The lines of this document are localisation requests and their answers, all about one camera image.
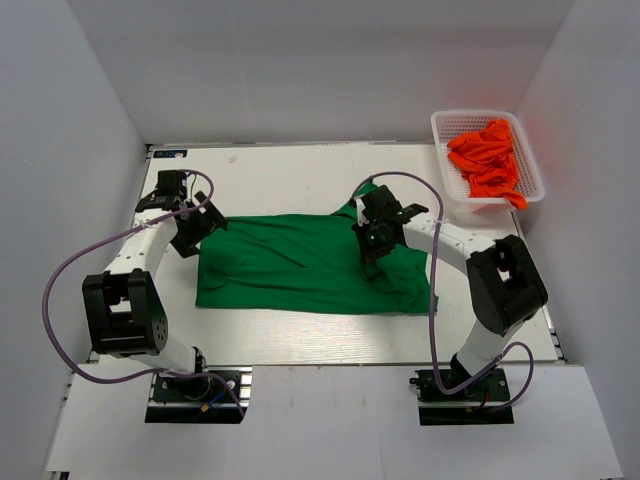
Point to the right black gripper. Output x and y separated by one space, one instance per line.
370 254

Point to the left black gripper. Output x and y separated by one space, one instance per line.
211 220

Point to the green t shirt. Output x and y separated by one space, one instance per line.
306 263

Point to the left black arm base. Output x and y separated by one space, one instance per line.
199 401

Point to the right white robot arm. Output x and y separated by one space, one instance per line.
504 284

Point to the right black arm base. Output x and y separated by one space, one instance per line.
477 404

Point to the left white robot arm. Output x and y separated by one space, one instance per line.
125 315

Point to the blue table label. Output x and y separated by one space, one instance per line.
170 153

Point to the white plastic basket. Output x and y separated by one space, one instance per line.
448 124

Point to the orange t shirt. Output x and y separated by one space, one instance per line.
486 160

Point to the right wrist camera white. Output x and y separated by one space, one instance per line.
360 207

